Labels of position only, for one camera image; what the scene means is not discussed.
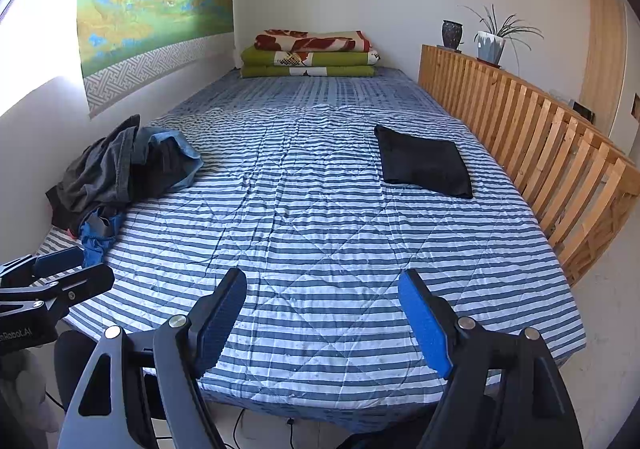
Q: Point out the light wooden door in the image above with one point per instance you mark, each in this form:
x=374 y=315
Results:
x=602 y=64

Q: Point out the dark grey garment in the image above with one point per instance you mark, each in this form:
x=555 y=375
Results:
x=105 y=174

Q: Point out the small black device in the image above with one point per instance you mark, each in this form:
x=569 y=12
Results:
x=583 y=110

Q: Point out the red floral folded blanket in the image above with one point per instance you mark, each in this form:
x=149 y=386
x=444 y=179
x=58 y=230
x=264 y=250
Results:
x=320 y=41

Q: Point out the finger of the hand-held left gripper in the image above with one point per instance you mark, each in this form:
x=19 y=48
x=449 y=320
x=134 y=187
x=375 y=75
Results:
x=60 y=258
x=85 y=284

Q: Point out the landscape wall tapestry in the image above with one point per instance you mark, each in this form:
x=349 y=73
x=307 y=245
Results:
x=150 y=4

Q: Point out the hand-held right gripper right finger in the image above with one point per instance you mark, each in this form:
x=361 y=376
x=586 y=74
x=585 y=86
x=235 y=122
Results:
x=425 y=324

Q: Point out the green folded blanket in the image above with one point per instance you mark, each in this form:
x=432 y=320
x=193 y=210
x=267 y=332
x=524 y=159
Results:
x=310 y=58
x=300 y=71

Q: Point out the black t-shirt with yellow print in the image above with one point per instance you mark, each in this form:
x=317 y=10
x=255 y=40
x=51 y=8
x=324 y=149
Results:
x=425 y=161

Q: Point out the potted plant in grey pot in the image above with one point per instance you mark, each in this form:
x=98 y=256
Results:
x=490 y=47

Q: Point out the dark ceramic vase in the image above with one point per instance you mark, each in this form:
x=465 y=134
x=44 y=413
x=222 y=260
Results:
x=452 y=34

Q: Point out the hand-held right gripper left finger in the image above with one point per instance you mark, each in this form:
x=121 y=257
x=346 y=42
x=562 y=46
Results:
x=220 y=324

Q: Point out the bright blue cloth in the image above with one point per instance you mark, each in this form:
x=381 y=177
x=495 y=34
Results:
x=100 y=239

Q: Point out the blue white striped quilt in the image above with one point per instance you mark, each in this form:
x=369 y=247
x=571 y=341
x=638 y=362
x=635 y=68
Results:
x=300 y=229

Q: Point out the blue denim garment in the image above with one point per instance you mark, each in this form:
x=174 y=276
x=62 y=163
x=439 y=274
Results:
x=186 y=151

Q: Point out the wooden slatted railing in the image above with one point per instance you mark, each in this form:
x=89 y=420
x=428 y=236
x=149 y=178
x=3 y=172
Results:
x=550 y=154

